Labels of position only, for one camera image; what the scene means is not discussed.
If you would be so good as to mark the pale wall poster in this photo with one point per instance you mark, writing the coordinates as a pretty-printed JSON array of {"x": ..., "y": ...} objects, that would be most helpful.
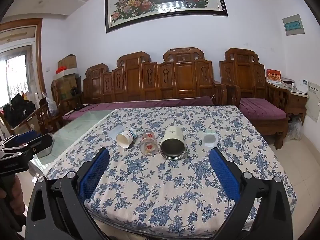
[{"x": 313, "y": 102}]

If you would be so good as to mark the glass cup with red flowers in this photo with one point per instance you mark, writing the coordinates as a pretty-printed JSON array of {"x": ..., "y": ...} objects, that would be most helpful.
[{"x": 149, "y": 143}]

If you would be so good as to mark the white plastic bag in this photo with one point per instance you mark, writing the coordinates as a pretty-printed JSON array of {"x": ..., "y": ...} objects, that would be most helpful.
[{"x": 51, "y": 106}]

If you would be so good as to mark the grey wall panel box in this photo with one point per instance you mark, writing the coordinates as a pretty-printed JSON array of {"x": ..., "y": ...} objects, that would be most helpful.
[{"x": 293, "y": 25}]

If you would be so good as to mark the square purple seat cushion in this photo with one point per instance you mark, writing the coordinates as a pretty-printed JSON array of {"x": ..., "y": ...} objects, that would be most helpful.
[{"x": 261, "y": 107}]

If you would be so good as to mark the clear plastic bag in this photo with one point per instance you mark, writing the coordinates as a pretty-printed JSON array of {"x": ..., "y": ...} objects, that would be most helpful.
[{"x": 295, "y": 128}]

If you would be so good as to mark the wooden door frame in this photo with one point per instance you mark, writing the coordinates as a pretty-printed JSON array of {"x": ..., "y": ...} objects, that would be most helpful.
[{"x": 38, "y": 55}]

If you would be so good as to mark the wooden chair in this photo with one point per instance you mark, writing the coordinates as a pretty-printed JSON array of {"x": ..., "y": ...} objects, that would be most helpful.
[{"x": 43, "y": 120}]

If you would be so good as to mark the blue floral tablecloth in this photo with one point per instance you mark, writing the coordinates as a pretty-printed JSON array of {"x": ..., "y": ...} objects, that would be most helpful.
[{"x": 160, "y": 192}]

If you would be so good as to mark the white box with red contents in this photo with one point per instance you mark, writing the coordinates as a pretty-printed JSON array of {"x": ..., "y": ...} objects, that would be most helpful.
[{"x": 65, "y": 72}]

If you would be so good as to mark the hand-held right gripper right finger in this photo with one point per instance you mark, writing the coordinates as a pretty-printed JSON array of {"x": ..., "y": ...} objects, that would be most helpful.
[{"x": 225, "y": 175}]

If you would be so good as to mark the framed peacock flower painting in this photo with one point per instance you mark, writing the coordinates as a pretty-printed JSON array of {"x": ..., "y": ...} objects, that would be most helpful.
[{"x": 160, "y": 5}]

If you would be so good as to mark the small brown cardboard box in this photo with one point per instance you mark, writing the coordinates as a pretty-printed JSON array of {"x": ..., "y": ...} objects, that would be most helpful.
[{"x": 67, "y": 62}]

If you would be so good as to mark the large white metal cup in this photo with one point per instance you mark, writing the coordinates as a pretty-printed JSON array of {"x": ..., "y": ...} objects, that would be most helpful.
[{"x": 172, "y": 142}]

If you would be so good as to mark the white paper cup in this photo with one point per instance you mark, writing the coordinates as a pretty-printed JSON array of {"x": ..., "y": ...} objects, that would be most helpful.
[{"x": 126, "y": 137}]

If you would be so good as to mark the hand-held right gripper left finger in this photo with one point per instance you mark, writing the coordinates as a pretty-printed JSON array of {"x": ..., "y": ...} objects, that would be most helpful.
[{"x": 96, "y": 172}]

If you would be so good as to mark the white box with blue label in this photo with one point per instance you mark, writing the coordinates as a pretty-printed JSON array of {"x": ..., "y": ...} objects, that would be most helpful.
[{"x": 302, "y": 86}]

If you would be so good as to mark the person's left hand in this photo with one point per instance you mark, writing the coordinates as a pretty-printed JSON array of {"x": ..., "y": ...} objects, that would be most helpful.
[{"x": 19, "y": 195}]

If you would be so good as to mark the red desk calendar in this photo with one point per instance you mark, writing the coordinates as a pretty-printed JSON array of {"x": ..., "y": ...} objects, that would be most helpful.
[{"x": 273, "y": 76}]

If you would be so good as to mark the black bag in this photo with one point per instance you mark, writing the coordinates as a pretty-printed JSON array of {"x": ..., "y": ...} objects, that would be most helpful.
[{"x": 18, "y": 110}]

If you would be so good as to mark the large brown cardboard box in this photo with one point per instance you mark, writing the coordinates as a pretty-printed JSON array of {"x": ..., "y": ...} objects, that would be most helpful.
[{"x": 67, "y": 87}]

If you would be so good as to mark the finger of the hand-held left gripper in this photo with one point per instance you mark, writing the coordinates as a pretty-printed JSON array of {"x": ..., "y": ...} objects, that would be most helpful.
[
  {"x": 27, "y": 135},
  {"x": 42, "y": 142}
]

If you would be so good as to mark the long purple seat cushion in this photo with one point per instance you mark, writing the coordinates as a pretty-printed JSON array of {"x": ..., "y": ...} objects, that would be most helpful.
[{"x": 140, "y": 103}]

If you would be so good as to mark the window with metal grille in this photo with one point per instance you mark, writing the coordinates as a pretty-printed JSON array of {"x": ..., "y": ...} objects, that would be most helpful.
[{"x": 16, "y": 77}]

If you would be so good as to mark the carved wooden armchair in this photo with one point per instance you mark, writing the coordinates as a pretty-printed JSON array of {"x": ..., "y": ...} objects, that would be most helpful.
[{"x": 246, "y": 77}]

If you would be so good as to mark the wooden side table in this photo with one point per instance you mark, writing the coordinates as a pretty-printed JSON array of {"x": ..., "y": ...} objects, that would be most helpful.
[{"x": 298, "y": 103}]

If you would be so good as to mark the carved wooden sofa bench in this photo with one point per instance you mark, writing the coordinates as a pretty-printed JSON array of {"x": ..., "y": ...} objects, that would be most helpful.
[{"x": 160, "y": 77}]

